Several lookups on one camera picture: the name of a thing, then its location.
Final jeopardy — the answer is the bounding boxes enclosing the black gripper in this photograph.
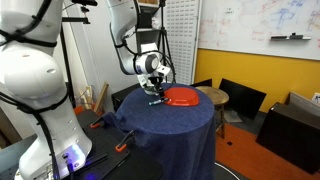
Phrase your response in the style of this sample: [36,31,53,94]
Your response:
[147,75,168,101]

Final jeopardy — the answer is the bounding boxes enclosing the green dry erase marker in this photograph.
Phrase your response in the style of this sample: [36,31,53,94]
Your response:
[148,97,170,107]

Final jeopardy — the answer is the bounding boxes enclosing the black perforated robot base table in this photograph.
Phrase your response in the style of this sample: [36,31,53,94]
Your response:
[0,109,165,180]

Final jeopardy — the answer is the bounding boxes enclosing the red plastic plate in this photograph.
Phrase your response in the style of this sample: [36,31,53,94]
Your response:
[162,86,201,108]

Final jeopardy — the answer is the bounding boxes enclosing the black low box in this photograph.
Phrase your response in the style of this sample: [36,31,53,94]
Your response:
[111,83,142,113]

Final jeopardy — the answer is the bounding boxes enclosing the blue tablecloth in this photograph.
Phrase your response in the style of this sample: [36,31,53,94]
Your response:
[101,83,217,180]

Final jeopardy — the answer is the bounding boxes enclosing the black flat monitor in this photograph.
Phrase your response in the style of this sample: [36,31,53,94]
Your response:
[218,78,268,121]
[189,78,213,89]

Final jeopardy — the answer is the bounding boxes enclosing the round wooden stool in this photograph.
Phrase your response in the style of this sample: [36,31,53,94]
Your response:
[195,85,230,139]

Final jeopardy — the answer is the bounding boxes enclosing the black tripod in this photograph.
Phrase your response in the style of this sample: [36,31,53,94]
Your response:
[155,0,177,84]

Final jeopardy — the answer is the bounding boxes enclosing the white perforated panel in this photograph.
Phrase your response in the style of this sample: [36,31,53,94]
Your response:
[164,0,202,86]

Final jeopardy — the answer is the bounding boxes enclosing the wooden boards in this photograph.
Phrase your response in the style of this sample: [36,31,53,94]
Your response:
[79,81,110,115]

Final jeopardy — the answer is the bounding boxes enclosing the orange tipped black clamp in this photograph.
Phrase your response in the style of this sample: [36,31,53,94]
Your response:
[89,115,106,130]
[114,129,136,153]

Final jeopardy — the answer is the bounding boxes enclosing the black pole stand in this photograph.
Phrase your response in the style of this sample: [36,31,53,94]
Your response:
[59,0,99,108]

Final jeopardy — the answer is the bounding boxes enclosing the black whiteboard eraser tray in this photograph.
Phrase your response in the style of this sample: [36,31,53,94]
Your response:
[269,32,313,42]

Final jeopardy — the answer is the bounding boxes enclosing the black box cabinet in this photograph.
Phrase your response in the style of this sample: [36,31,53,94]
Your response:
[255,102,320,175]

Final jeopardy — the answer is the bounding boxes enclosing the grey backed monitor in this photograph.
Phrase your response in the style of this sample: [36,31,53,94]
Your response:
[287,91,320,117]

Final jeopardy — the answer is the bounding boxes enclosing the wall whiteboard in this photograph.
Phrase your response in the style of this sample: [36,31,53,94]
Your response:
[197,0,320,62]

